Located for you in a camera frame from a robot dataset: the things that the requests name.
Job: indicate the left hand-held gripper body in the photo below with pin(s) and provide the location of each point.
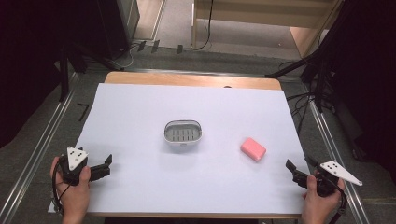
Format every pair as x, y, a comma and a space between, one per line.
74, 161

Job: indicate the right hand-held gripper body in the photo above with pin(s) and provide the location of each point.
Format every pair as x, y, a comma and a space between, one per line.
334, 175

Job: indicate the person's left hand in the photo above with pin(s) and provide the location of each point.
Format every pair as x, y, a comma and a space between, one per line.
74, 194

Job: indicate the person's right hand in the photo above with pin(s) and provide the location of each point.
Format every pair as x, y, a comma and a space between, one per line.
317, 205

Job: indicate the white paper sheet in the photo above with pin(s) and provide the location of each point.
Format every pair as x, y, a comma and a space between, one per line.
149, 174

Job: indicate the pink soap bar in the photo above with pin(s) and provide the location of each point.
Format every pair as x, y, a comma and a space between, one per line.
253, 149

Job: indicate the grey and white soap dish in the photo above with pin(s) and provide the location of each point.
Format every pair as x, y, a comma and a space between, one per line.
182, 132

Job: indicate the black tripod stand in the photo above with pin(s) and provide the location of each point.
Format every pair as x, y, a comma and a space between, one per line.
317, 71

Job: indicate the black cabinet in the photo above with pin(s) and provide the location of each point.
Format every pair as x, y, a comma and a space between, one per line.
118, 21

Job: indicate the light wooden shelf unit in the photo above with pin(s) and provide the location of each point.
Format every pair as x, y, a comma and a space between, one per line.
249, 12

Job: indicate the metal floor rail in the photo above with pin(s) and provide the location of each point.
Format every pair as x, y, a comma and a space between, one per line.
336, 152
34, 155

